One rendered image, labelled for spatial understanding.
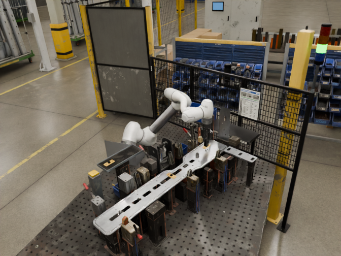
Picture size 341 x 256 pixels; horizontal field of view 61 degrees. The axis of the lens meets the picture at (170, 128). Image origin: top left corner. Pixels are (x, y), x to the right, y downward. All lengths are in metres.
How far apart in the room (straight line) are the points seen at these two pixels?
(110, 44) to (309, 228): 3.84
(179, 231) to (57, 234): 0.96
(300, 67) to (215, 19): 6.79
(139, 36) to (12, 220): 3.03
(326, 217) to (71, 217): 2.67
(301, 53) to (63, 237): 2.36
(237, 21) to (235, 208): 7.14
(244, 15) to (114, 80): 4.98
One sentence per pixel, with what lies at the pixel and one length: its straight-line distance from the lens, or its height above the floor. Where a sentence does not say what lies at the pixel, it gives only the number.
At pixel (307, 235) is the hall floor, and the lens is 3.48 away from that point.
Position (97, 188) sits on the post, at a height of 1.03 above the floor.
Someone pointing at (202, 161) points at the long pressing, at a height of 1.00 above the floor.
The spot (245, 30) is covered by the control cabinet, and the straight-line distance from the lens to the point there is 9.08.
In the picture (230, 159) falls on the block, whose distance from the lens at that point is 2.60.
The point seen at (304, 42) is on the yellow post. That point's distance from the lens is 2.56.
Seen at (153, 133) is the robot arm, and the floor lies 0.91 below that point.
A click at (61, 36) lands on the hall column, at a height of 0.75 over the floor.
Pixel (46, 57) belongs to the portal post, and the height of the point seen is 0.37.
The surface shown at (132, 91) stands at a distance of 5.09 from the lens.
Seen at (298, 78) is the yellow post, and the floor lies 1.63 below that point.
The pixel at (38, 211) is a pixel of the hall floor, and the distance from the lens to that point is 3.91.
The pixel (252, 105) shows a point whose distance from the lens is 2.86.
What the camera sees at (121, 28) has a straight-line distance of 4.82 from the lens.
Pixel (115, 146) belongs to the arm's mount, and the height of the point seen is 0.91.
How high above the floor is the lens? 2.48
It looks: 29 degrees down
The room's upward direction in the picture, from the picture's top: 3 degrees counter-clockwise
